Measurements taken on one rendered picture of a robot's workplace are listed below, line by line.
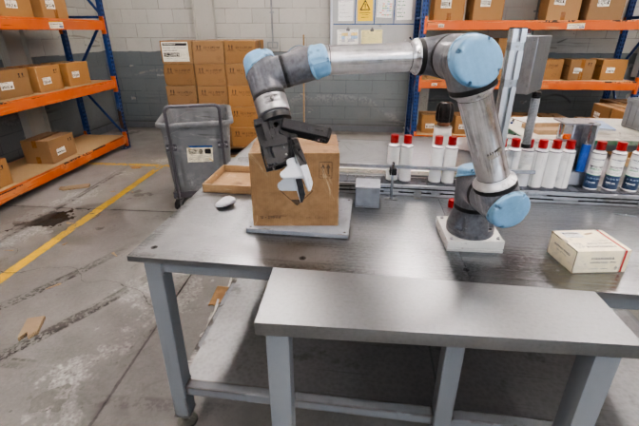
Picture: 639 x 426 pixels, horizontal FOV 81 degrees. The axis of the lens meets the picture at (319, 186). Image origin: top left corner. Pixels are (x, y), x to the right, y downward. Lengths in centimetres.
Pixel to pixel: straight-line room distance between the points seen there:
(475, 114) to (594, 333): 59
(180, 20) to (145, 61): 87
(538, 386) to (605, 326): 72
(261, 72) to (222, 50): 384
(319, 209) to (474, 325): 60
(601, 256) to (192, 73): 431
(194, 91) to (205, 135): 158
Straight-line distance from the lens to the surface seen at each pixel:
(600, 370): 122
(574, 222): 170
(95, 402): 212
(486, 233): 132
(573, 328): 114
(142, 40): 678
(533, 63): 150
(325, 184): 127
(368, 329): 97
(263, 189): 129
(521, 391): 180
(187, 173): 347
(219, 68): 474
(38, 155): 497
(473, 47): 96
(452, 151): 166
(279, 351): 107
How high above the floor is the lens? 149
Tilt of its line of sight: 22 degrees down
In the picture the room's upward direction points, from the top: straight up
